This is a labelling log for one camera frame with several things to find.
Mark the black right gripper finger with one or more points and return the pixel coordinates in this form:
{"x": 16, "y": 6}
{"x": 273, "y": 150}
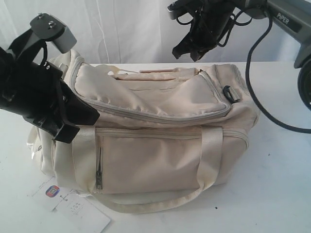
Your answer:
{"x": 199, "y": 46}
{"x": 184, "y": 45}

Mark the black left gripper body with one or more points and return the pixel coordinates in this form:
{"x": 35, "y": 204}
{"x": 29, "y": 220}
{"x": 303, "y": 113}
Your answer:
{"x": 34, "y": 91}

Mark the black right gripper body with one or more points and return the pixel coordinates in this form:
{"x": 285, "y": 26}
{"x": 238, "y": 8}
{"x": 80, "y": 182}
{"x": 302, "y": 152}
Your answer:
{"x": 214, "y": 17}

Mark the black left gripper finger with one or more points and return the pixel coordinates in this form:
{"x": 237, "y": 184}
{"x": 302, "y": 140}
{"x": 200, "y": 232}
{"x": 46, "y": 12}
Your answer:
{"x": 77, "y": 111}
{"x": 60, "y": 129}

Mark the cream fabric duffel bag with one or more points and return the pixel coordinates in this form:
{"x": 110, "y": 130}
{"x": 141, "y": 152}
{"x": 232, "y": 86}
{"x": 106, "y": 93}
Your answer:
{"x": 162, "y": 138}

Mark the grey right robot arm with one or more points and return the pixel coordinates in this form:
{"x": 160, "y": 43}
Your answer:
{"x": 293, "y": 17}

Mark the white paper hang tag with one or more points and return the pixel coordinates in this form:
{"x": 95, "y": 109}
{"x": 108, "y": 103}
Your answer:
{"x": 49, "y": 194}

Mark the white backdrop curtain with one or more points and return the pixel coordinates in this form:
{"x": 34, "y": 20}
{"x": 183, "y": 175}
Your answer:
{"x": 138, "y": 31}

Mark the white paper sheet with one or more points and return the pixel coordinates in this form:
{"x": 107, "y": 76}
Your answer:
{"x": 83, "y": 215}

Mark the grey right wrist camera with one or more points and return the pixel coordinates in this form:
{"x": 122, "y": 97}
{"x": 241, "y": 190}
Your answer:
{"x": 181, "y": 7}

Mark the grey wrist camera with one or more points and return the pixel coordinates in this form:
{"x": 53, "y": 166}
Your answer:
{"x": 181, "y": 7}
{"x": 51, "y": 29}

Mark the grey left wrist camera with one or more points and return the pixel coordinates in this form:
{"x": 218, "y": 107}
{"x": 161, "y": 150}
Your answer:
{"x": 51, "y": 29}

